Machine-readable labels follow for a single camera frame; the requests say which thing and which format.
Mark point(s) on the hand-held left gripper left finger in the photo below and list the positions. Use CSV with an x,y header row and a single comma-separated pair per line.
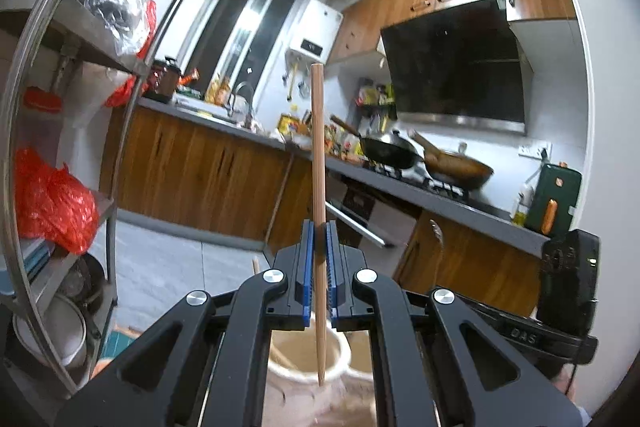
x,y
305,277

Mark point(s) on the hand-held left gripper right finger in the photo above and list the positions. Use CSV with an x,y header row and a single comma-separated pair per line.
x,y
334,277

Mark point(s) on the cream floral ceramic utensil holder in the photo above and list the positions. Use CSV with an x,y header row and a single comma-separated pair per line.
x,y
300,402

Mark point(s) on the stainless built-in oven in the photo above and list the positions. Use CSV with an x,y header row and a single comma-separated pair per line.
x,y
395,227

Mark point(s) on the clear oil bottle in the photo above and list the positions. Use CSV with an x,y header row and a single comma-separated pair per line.
x,y
521,209

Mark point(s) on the black gas stove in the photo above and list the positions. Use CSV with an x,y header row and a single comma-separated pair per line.
x,y
415,179

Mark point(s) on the black wok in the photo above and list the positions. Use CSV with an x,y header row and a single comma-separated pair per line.
x,y
390,152

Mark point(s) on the wooden base cabinet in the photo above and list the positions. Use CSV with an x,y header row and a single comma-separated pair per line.
x,y
200,172

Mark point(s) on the yellow label oil bottle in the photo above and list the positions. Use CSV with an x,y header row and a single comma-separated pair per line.
x,y
289,125

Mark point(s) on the brown frying pan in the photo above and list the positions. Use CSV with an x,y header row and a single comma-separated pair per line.
x,y
460,169

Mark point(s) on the condiment rack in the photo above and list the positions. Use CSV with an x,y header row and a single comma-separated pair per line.
x,y
375,104

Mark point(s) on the steel kitchen faucet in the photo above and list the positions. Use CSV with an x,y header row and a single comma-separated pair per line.
x,y
248,97

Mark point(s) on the printed quilted table cover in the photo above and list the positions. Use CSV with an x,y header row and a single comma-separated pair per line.
x,y
120,342

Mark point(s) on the yellow liquid bottle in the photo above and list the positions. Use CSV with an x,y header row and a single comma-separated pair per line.
x,y
220,89

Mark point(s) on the orange package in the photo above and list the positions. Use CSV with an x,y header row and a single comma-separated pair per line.
x,y
189,78

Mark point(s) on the black range hood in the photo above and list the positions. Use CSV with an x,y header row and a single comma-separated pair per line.
x,y
450,67

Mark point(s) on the white water heater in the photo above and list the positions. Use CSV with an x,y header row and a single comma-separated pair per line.
x,y
315,27

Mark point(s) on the steel pot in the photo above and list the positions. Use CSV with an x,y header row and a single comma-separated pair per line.
x,y
60,332

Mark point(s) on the hanging red plastic bag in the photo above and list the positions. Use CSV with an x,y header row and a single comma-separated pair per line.
x,y
122,94

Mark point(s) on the large red plastic bag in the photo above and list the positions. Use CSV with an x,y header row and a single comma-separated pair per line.
x,y
55,202

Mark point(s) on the kitchen window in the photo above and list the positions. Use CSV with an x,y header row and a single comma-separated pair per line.
x,y
235,22

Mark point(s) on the blue grey box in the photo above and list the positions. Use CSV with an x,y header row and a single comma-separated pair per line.
x,y
35,257

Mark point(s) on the clear crumpled plastic bag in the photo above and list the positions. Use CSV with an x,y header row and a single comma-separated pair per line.
x,y
120,7

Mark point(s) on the stainless steel shelf rack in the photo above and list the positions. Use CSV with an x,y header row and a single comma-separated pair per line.
x,y
45,24

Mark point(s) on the white wall socket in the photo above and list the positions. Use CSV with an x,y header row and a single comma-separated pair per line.
x,y
535,150

